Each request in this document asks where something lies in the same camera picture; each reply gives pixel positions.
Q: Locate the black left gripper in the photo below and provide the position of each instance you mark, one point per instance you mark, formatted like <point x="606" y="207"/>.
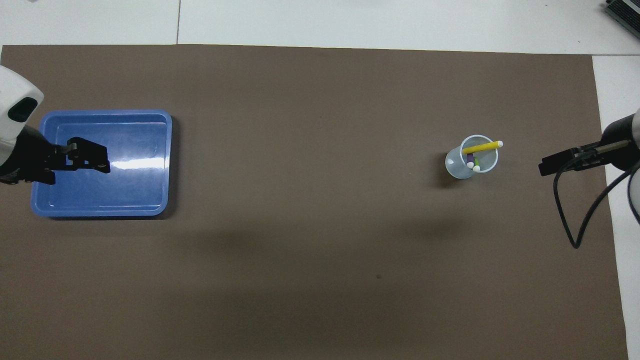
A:
<point x="35" y="157"/>

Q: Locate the purple pen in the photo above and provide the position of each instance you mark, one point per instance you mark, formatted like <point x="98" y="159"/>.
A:
<point x="470" y="159"/>

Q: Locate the grey ribbed device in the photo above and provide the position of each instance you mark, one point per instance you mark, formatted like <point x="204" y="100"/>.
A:
<point x="625" y="12"/>

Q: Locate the yellow pen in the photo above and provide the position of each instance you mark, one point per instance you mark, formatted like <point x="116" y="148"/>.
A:
<point x="480" y="147"/>

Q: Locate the clear plastic cup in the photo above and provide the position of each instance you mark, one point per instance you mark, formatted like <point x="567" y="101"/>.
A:
<point x="457" y="167"/>

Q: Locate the brown table mat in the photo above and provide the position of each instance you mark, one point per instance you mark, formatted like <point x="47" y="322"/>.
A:
<point x="300" y="175"/>

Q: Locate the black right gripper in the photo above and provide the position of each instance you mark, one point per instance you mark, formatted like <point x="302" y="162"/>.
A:
<point x="620" y="157"/>

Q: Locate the green pen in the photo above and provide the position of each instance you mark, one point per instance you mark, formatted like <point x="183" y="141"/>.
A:
<point x="477" y="165"/>

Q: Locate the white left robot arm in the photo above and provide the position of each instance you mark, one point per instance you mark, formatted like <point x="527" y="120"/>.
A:
<point x="12" y="90"/>

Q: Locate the blue plastic tray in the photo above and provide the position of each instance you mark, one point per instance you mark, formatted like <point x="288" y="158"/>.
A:
<point x="100" y="195"/>

